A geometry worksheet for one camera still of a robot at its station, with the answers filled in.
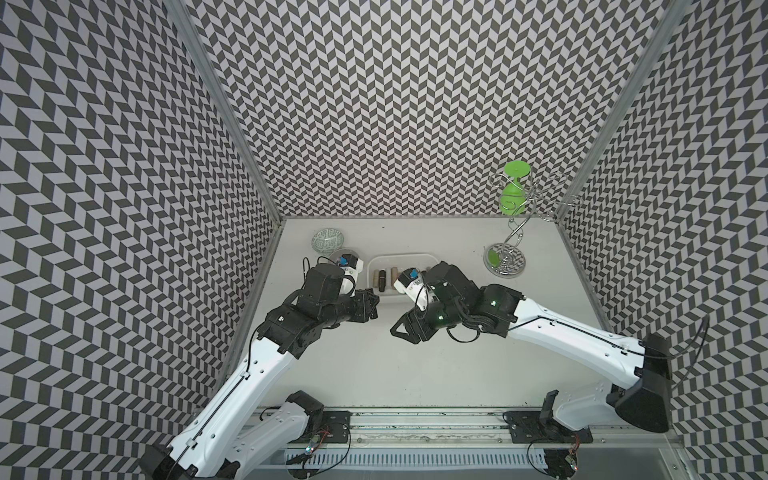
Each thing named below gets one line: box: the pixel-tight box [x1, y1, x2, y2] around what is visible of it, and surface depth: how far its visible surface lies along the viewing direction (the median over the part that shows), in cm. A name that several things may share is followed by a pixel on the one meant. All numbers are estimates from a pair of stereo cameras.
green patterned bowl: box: [311, 228, 345, 256], surface depth 110 cm
